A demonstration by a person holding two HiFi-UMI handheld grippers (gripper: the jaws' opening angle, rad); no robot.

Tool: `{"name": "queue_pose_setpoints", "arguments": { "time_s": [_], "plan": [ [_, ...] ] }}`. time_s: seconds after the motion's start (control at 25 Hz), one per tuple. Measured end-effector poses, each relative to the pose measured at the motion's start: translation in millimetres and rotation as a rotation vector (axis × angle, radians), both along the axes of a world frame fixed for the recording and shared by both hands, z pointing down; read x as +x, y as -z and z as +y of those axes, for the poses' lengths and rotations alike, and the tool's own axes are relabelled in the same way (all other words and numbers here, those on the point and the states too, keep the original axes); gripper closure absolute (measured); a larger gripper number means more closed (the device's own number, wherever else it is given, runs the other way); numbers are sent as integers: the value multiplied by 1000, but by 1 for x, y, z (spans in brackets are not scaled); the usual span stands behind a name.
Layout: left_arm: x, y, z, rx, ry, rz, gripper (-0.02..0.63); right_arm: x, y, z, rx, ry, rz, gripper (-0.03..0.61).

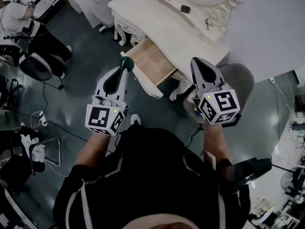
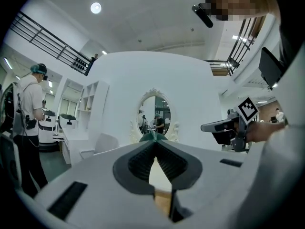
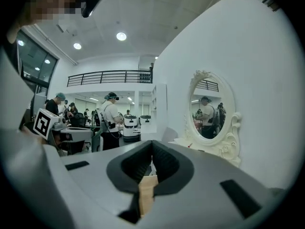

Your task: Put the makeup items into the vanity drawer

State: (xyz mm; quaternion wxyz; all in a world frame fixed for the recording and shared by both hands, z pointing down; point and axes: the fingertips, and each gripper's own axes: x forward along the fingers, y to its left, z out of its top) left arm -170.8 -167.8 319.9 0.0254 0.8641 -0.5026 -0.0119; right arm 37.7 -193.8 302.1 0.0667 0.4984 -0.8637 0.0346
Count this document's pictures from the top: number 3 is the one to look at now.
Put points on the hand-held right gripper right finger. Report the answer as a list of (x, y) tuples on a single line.
[(214, 173)]

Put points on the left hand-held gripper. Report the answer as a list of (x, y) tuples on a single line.
[(43, 124)]

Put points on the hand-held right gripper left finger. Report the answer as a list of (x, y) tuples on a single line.
[(95, 173)]

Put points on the red pen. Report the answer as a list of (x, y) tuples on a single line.
[(190, 145)]

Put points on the white dressing table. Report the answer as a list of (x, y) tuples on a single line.
[(181, 142)]

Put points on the small wooden drawer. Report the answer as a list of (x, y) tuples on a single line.
[(147, 194)]

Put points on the black office chair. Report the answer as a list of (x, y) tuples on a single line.
[(78, 121)]

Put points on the grey desk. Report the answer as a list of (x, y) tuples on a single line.
[(78, 133)]

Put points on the white wheeled robot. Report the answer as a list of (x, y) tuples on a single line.
[(145, 125), (131, 128)]

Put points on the white ornate oval mirror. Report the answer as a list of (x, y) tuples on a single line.
[(209, 108)]

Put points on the large dark glass window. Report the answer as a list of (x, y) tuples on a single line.
[(35, 58)]

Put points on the white shelf unit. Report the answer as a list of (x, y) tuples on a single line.
[(162, 108)]

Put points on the round ceiling light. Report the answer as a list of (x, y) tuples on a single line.
[(77, 46), (121, 36)]

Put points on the white ceiling air vent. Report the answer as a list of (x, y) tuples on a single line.
[(66, 27)]

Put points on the person's face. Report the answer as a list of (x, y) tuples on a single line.
[(47, 3)]

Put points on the black head-worn camera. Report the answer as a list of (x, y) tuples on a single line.
[(93, 1)]

